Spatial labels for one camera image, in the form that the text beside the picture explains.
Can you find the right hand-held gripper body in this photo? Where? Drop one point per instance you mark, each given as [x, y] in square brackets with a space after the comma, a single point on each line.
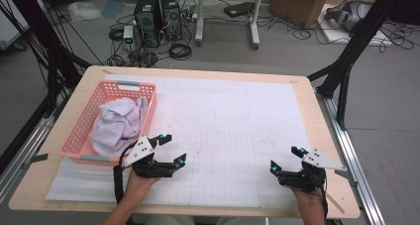
[307, 180]

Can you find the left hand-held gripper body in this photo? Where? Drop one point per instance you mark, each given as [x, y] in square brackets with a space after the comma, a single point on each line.
[138, 152]

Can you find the lilac printed towel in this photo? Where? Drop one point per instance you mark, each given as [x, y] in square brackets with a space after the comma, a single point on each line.
[115, 126]

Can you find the pink plastic basket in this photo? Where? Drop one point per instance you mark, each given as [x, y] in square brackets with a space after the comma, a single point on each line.
[109, 92]

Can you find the person's right hand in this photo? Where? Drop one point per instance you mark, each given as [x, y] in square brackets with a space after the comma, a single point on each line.
[310, 202]

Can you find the person's left hand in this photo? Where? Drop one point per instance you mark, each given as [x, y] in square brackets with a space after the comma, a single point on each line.
[137, 187]

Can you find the white grid mat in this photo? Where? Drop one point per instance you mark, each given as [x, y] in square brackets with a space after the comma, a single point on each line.
[231, 119]

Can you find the small white power box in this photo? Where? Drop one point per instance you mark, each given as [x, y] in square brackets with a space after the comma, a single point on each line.
[128, 33]

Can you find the large black computer tower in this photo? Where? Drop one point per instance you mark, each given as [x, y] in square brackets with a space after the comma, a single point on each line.
[147, 20]

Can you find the white floor board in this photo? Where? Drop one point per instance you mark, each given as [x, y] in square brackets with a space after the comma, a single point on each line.
[333, 35]

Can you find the slim black computer tower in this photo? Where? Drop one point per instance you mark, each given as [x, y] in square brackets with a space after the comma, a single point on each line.
[171, 17]

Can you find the white metal stand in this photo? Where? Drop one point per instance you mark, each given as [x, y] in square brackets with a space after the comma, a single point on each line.
[256, 26]

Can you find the grey headset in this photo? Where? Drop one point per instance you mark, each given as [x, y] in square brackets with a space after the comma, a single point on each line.
[346, 15]

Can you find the open cardboard box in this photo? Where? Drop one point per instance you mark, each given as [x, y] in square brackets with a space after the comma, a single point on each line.
[297, 5]

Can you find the clear plastic bag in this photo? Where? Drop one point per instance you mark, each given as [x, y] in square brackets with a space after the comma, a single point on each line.
[84, 12]

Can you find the black flat device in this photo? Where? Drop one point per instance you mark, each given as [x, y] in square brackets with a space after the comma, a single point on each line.
[238, 9]

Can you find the grey table bracket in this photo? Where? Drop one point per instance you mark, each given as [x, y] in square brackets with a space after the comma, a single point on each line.
[36, 159]
[346, 175]

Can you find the aluminium rail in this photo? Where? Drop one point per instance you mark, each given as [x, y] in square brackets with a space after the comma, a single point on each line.
[29, 142]
[350, 152]

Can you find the black metal frame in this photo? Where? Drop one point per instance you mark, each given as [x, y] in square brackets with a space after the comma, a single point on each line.
[52, 53]
[360, 33]

